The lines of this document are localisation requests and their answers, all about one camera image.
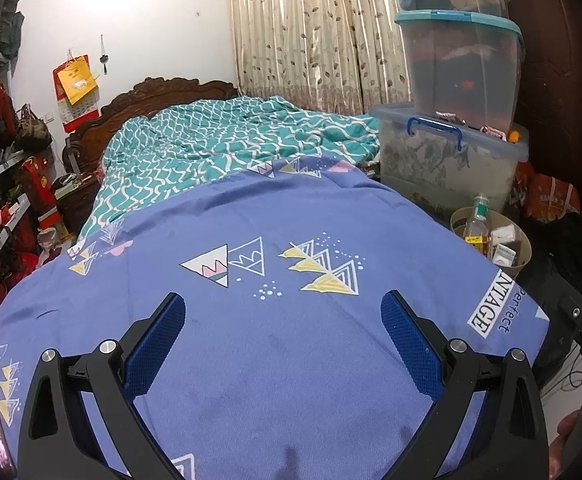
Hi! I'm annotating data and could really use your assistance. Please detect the clear storage box blue handles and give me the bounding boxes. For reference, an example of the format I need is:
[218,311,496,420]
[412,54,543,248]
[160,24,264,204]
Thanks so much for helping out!
[368,102,529,216]

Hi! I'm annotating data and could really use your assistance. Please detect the black bag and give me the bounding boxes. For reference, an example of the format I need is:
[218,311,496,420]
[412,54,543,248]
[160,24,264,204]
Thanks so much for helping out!
[521,212,582,301]

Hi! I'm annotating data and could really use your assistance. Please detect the dark brown wooden wardrobe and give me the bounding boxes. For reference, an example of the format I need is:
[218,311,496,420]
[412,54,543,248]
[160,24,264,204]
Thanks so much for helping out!
[491,0,582,221]

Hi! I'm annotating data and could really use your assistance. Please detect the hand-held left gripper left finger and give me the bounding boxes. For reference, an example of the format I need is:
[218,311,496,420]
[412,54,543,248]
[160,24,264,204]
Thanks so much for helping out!
[17,292,187,480]

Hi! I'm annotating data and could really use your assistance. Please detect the person's right hand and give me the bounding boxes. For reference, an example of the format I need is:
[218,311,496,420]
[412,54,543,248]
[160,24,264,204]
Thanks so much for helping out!
[548,407,582,463]

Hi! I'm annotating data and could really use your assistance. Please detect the beige leaf print curtain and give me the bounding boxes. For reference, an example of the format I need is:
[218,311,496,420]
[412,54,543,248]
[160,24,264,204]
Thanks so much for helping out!
[225,0,412,116]

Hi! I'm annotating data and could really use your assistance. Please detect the carved wooden headboard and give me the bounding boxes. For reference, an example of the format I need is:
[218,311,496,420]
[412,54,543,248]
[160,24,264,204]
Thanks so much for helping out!
[63,76,239,171]

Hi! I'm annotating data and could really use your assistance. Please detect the clear storage box teal lid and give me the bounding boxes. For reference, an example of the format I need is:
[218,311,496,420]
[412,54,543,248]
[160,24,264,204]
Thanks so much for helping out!
[394,9,526,133]

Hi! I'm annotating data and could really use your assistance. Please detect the red yellow wall calendar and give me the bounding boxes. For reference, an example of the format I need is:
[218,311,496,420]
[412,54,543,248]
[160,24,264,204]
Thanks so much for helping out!
[52,54,102,133]

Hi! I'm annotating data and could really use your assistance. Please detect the dark wooden nightstand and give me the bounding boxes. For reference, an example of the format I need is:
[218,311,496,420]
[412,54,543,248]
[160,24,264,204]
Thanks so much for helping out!
[51,172,104,233]

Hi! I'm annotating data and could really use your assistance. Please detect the grey metal shelf unit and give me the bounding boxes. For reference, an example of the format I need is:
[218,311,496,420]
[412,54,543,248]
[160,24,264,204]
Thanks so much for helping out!
[0,40,66,341]

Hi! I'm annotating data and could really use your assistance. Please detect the tan round trash bin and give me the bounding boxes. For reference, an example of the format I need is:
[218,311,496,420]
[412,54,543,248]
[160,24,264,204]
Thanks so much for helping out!
[450,207,533,276]

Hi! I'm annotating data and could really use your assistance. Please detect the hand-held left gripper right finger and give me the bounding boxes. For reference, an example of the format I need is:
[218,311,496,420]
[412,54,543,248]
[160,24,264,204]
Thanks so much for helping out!
[380,290,544,480]

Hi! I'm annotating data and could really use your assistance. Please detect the brown handbag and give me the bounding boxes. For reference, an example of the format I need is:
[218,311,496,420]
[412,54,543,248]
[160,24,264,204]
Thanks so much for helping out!
[17,104,52,151]

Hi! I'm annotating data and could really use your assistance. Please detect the purple triangle print bedsheet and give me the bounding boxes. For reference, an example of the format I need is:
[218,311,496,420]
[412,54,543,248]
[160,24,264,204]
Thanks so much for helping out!
[0,155,552,480]

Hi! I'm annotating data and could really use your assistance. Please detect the orange plastic bag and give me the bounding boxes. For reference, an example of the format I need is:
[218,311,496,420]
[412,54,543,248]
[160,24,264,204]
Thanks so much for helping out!
[514,162,582,221]

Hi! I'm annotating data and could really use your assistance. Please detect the red gift bag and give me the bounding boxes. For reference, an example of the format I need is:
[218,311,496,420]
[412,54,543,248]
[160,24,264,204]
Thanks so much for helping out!
[18,156,64,241]

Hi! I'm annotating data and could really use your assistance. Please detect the teal patterned quilt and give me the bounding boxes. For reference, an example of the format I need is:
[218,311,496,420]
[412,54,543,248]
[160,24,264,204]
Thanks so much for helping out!
[78,95,382,243]

